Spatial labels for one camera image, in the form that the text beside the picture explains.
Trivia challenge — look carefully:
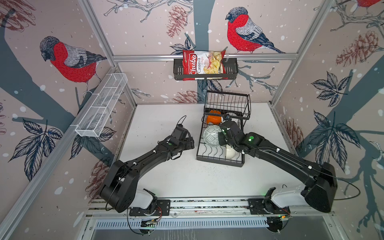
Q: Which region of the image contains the black wall basket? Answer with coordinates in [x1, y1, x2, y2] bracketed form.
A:
[174, 58, 239, 81]

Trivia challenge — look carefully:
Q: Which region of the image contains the black wire dish rack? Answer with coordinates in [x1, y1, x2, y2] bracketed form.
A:
[196, 91, 251, 168]

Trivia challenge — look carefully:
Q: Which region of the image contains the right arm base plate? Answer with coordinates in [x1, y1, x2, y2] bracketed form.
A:
[247, 198, 291, 215]

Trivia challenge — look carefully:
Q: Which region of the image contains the aluminium mounting rail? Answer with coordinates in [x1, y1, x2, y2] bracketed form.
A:
[86, 195, 331, 218]

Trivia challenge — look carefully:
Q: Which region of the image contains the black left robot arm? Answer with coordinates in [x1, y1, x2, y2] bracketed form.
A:
[97, 124, 195, 213]

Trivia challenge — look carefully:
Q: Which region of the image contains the red cassava chips bag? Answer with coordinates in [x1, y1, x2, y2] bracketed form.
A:
[183, 50, 226, 75]

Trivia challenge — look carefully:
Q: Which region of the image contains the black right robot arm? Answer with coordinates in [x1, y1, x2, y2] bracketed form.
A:
[218, 120, 338, 213]

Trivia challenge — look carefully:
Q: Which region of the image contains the orange plastic bowl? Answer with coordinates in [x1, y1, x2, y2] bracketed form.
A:
[206, 110, 223, 125]

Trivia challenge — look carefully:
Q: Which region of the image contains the green patterned bowl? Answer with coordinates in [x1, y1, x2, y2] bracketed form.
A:
[203, 125, 222, 147]

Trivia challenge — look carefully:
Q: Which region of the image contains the cream ceramic bowl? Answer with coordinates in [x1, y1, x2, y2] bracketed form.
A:
[225, 145, 239, 160]

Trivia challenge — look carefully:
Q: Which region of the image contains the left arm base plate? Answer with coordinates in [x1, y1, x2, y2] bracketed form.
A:
[129, 200, 171, 217]

